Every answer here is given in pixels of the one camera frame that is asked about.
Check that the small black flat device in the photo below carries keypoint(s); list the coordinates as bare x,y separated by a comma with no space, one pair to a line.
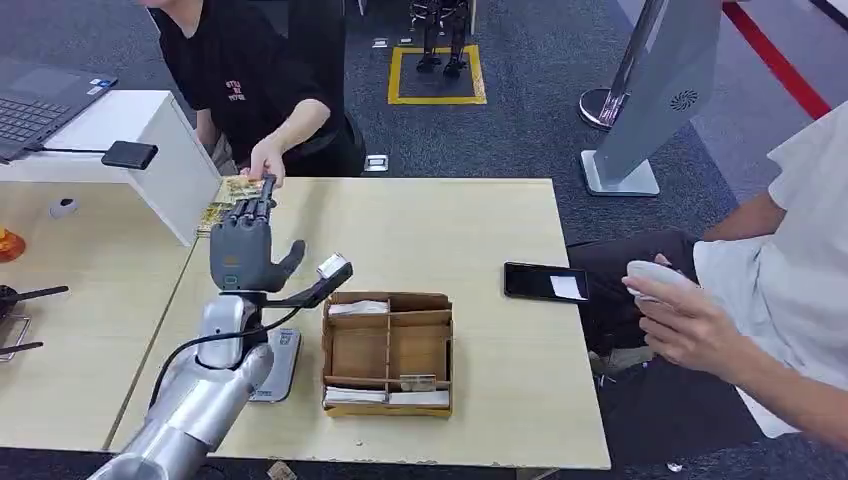
129,155

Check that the chrome stanchion post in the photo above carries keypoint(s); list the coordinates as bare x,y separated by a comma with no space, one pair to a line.
606,99

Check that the small brown scrap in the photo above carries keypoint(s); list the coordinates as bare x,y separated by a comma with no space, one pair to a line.
281,472

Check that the small white round gadget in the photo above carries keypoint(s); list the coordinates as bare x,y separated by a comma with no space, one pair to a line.
63,207

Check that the small white scrap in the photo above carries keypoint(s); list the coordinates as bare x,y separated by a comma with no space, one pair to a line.
674,467

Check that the gold patterned card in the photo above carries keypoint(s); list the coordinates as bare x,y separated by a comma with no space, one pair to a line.
237,187

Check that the wooden card box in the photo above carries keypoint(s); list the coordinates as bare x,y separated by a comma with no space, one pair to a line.
361,354

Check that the pale flat card reader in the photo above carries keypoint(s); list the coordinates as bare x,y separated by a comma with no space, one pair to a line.
283,364

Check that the grey kiosk stand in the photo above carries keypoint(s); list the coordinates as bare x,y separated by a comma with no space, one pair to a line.
652,99

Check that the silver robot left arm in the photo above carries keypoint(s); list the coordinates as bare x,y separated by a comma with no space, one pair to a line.
199,397

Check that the person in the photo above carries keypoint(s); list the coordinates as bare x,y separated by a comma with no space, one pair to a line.
808,265
232,66

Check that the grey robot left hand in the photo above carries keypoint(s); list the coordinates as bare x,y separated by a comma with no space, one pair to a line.
240,255

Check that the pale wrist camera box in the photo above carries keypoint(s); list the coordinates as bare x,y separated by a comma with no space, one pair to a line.
333,266

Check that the person's left hand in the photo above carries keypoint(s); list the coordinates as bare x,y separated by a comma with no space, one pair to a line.
689,328
268,159

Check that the white desk riser box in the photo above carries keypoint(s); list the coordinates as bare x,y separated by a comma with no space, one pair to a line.
166,166

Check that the dark grey laptop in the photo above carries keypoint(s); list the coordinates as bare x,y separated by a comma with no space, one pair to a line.
36,99

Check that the black standing robot legs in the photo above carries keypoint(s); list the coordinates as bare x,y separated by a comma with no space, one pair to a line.
440,40

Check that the white rounded handheld device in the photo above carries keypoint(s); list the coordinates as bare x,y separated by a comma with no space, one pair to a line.
652,273

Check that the black rod tool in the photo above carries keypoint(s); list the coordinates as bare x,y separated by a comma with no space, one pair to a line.
20,347
30,295

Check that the orange object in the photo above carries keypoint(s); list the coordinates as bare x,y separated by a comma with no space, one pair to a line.
10,246

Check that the silver floor socket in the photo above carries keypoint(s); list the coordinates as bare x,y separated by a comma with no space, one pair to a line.
376,163

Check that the black camera bracket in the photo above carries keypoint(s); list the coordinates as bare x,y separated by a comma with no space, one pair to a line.
301,298

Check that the black smartphone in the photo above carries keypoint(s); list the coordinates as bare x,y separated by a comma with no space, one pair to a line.
536,281

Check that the small floor plate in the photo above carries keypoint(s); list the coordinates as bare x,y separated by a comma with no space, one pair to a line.
406,40
379,42

